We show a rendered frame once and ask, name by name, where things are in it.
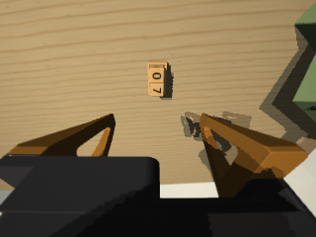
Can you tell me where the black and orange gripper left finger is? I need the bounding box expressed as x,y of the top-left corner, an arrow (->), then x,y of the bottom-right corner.
7,114 -> 116,156

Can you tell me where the tan number cube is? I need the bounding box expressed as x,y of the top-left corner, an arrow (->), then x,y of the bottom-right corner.
149,65 -> 164,83
150,83 -> 164,97

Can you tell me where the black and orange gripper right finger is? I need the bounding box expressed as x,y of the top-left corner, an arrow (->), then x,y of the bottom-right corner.
199,114 -> 308,198

